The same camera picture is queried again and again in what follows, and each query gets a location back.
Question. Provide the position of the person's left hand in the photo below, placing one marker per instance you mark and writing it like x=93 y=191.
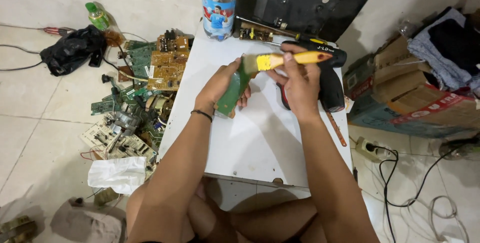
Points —
x=213 y=87

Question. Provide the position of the person's right hand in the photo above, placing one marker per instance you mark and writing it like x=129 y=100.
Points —
x=302 y=85

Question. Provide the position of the green circuit board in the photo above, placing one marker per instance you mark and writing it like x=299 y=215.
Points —
x=233 y=91

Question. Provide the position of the black wristband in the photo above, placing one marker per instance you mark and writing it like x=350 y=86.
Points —
x=202 y=114

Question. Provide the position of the black glue gun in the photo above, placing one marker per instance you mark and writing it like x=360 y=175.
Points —
x=332 y=81

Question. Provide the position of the heap of circuit boards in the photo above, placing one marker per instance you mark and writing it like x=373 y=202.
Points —
x=150 y=85

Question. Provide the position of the small brown circuit board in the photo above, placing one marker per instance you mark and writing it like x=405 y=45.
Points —
x=255 y=34

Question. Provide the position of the clear jar with blue label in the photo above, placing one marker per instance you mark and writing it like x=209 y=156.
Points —
x=218 y=13

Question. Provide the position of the white power strip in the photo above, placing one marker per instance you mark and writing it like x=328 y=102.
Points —
x=371 y=149

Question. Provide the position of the cardboard box with red print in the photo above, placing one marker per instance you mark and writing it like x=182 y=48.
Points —
x=408 y=100

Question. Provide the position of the clear plastic bottle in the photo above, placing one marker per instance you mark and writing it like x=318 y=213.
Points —
x=407 y=28

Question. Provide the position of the white crumpled plastic bag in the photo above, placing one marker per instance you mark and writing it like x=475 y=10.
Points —
x=118 y=173

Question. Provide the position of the green plastic bottle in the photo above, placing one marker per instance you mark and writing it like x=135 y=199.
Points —
x=98 y=16

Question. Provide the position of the person's legs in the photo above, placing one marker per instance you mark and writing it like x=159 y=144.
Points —
x=258 y=222

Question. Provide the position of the black plastic bag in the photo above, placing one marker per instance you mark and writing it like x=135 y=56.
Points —
x=73 y=49

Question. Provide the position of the heap of clothes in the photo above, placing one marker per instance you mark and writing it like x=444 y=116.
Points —
x=446 y=51

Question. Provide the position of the red striped screwdriver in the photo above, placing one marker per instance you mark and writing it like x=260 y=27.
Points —
x=58 y=31

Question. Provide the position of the grey cloth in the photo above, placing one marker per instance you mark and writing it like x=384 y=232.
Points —
x=88 y=222

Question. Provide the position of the camouflage fabric item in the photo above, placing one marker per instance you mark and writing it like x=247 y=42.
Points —
x=17 y=231

